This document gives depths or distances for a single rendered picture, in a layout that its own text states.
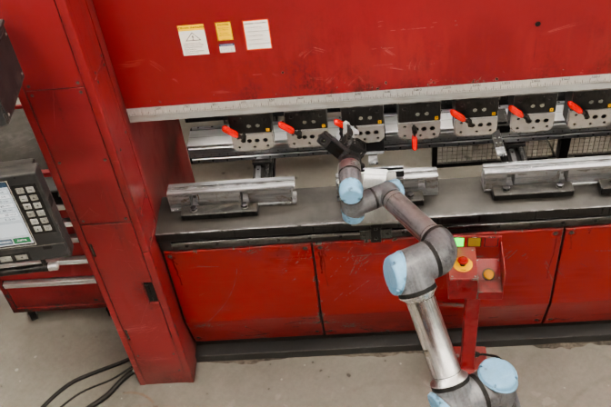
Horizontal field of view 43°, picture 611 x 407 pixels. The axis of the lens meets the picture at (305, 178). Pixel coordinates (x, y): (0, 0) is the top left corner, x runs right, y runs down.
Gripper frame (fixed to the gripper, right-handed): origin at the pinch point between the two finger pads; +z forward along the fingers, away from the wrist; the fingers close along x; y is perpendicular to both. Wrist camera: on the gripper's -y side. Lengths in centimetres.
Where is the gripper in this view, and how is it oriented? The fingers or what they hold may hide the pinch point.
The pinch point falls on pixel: (342, 124)
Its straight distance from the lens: 274.9
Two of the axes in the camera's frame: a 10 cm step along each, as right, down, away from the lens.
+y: 8.5, 3.9, 3.6
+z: 0.0, -6.8, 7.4
